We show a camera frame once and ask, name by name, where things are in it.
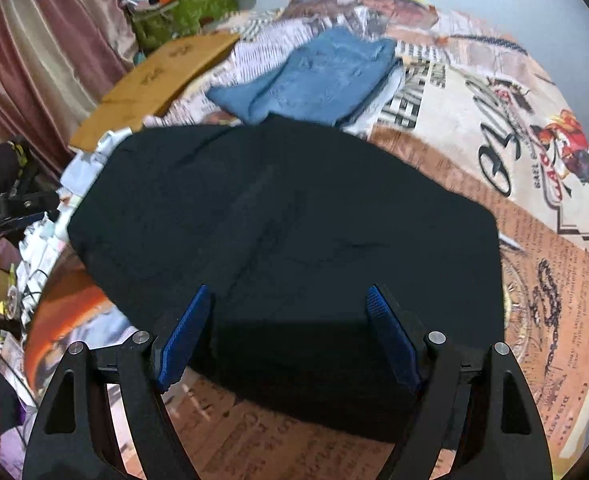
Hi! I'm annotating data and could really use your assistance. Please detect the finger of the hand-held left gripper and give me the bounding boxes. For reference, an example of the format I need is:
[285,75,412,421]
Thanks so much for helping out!
[0,191,61,233]

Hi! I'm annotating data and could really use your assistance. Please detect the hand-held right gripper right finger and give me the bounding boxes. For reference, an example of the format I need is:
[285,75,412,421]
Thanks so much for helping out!
[366,284,553,480]

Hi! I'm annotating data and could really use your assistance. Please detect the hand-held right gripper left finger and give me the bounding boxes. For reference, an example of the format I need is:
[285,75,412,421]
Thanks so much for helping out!
[22,284,212,480]

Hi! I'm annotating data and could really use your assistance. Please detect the black pants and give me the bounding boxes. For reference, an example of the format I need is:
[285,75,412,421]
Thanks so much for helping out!
[67,115,505,443]

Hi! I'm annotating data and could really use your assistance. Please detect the striped pink curtain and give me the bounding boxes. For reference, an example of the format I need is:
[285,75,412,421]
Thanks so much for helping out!
[0,0,140,181]

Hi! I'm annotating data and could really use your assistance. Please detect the wooden lap table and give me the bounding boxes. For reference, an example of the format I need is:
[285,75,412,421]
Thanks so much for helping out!
[69,32,241,152]

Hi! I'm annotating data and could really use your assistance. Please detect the bed with newspaper-print cover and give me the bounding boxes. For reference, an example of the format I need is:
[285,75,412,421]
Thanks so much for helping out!
[22,0,589,480]

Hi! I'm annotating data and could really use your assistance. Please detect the green storage bag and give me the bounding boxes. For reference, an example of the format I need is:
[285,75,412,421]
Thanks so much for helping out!
[130,0,240,53]

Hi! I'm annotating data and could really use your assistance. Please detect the blue jeans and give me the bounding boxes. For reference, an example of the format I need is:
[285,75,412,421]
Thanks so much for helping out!
[207,26,404,128]

